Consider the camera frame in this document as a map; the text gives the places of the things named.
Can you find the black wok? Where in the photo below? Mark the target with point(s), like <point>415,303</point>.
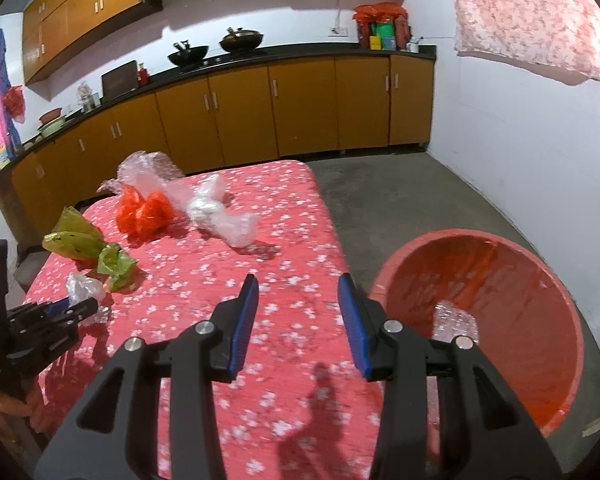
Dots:
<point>187,56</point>

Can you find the white mug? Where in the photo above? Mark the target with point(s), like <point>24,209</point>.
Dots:
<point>412,47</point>

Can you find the red wrapped gift bundle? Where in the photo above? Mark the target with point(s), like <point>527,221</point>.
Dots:
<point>380,11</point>

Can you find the pale wooden plank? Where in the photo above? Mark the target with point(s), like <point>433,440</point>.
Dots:
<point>596,426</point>

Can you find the red plastic basket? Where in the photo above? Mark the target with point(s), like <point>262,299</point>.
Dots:
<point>380,280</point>

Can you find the dark pot with lid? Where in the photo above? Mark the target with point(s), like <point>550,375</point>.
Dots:
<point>241,40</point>

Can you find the black kitchen countertop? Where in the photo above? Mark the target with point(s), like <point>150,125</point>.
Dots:
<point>305,52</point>

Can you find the red bottle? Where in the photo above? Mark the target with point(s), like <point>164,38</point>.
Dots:
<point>143,75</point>

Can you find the yellow-green plastic bag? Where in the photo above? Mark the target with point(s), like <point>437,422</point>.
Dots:
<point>75,237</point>

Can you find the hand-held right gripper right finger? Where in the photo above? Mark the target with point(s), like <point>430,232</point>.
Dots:
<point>354,327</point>

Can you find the orange plastic bag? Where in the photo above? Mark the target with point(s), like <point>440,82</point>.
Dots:
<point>156,212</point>
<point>130,210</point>

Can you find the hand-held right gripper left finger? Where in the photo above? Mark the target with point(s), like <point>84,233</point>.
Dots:
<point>245,325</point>

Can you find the green plastic bag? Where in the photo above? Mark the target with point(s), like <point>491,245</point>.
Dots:
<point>115,265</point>

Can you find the wooden wall cabinets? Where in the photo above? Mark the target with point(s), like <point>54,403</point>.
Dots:
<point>80,10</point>

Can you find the pink floral curtain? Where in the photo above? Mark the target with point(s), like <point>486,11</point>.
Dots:
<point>530,15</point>

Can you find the clear plastic bag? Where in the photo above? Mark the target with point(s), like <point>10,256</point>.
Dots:
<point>147,167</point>
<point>237,227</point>

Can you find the red floral tablecloth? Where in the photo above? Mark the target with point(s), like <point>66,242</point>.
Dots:
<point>280,220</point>

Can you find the white plastic bag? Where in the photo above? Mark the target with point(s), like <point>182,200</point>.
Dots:
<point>202,210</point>

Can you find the green box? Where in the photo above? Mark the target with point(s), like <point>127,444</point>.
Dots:
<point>387,35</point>

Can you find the small clear bag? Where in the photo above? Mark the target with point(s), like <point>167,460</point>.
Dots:
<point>82,287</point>

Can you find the large bubble wrap sheet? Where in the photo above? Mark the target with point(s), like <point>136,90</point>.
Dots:
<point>455,322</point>

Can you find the yellow box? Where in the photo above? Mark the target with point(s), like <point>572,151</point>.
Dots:
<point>375,43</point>

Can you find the wooden base cabinets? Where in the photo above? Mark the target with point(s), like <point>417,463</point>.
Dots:
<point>305,105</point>

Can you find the green basin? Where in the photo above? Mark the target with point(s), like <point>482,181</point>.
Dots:
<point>51,128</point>

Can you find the hanging red plastic bag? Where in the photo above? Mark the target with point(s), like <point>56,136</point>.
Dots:
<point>14,102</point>

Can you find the glass jar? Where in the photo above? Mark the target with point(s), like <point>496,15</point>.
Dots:
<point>86,95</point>

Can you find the person's left forearm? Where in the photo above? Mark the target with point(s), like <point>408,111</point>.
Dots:
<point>10,405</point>

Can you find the wall socket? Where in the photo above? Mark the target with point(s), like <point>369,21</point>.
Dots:
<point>338,31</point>

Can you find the red basin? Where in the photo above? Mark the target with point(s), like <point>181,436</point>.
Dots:
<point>51,115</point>

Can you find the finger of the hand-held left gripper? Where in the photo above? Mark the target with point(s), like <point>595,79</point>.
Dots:
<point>57,306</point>
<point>86,306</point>

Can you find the dark cutting board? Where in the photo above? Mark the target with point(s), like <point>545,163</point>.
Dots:
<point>120,80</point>

